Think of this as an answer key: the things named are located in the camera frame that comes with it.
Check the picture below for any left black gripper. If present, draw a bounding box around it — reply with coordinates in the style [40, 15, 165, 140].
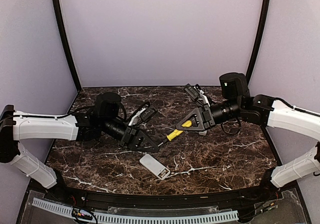
[101, 117, 160, 153]

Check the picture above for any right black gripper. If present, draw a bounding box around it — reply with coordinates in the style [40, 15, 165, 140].
[176, 97, 243, 131]

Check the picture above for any yellow handled screwdriver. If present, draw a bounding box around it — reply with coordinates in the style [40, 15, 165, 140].
[158, 120, 192, 146]

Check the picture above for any large white remote control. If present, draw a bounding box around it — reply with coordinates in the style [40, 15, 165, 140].
[139, 154, 171, 180]

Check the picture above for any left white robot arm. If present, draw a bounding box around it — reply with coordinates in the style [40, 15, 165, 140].
[0, 92, 159, 202]

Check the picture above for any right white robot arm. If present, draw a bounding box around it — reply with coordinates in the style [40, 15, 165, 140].
[176, 72, 320, 201]

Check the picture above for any small white remote control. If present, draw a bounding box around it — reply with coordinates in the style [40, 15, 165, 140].
[199, 131, 207, 136]

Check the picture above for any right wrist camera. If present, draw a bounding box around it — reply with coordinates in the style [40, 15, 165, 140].
[183, 83, 212, 106]

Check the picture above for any white slotted cable duct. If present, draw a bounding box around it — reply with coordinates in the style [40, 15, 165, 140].
[31, 198, 239, 224]

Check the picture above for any black front rail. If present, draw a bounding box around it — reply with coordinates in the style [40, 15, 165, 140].
[42, 181, 283, 210]

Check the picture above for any right black frame post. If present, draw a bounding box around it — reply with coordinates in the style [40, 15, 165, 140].
[245, 0, 270, 84]

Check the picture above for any black frame post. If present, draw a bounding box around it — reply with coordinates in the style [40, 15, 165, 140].
[52, 0, 82, 92]
[245, 0, 270, 84]

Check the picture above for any left black frame post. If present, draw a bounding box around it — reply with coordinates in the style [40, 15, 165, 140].
[52, 0, 82, 92]

